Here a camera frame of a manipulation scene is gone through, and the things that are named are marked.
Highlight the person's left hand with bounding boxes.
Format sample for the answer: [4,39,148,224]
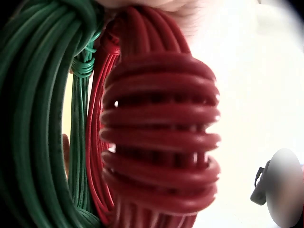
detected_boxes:
[62,0,214,181]

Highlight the red wire coil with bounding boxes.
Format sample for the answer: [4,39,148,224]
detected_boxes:
[86,6,222,228]

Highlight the person's left fingers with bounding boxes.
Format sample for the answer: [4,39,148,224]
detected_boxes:
[62,133,71,181]

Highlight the green wire coil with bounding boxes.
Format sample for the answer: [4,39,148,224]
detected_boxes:
[0,0,105,228]

